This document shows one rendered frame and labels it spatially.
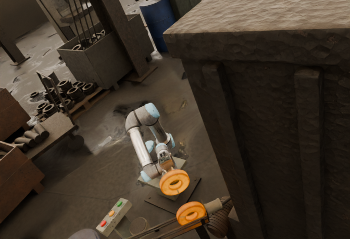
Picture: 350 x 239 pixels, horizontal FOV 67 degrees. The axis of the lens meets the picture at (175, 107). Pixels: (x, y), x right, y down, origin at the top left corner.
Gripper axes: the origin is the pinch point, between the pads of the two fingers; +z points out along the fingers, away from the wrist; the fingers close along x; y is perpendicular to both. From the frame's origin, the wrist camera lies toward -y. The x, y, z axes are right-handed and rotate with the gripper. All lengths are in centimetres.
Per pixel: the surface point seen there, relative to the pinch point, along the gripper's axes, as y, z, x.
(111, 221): -25, -27, -47
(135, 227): -35, -25, -36
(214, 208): -25.2, 2.3, 12.7
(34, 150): -8, -200, -144
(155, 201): -70, -89, -29
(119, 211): -23, -31, -41
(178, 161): -42, -85, 5
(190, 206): -15.9, 3.8, 1.9
